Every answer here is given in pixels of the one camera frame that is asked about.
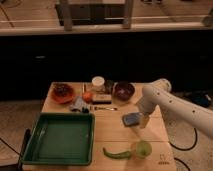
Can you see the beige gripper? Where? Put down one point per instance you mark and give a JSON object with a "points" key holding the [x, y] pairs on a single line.
{"points": [[143, 120]]}

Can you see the blue sponge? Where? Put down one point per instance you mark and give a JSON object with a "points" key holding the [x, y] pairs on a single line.
{"points": [[131, 119]]}

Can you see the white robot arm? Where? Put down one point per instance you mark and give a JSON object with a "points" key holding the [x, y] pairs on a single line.
{"points": [[158, 93]]}

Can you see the green plastic tray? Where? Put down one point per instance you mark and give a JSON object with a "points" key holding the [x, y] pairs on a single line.
{"points": [[61, 139]]}

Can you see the green plastic cup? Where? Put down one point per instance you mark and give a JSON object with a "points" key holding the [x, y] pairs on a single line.
{"points": [[143, 149]]}

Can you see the dark red bowl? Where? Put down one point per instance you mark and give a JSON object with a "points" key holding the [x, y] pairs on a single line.
{"points": [[124, 91]]}

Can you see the green chili pepper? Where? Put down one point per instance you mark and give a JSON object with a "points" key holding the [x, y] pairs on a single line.
{"points": [[121, 155]]}

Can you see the metal fork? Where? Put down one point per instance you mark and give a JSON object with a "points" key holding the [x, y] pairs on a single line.
{"points": [[102, 108]]}

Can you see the brown rectangular block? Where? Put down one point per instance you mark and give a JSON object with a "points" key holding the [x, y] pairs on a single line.
{"points": [[101, 99]]}

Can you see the white lidded jar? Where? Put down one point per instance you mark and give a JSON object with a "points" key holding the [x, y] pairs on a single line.
{"points": [[98, 83]]}

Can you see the orange fruit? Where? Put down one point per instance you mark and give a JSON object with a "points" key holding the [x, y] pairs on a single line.
{"points": [[87, 97]]}

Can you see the grey crumpled cloth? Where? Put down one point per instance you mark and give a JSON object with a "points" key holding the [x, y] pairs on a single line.
{"points": [[79, 105]]}

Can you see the orange bowl with grapes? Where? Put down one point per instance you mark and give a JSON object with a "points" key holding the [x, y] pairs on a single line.
{"points": [[62, 93]]}

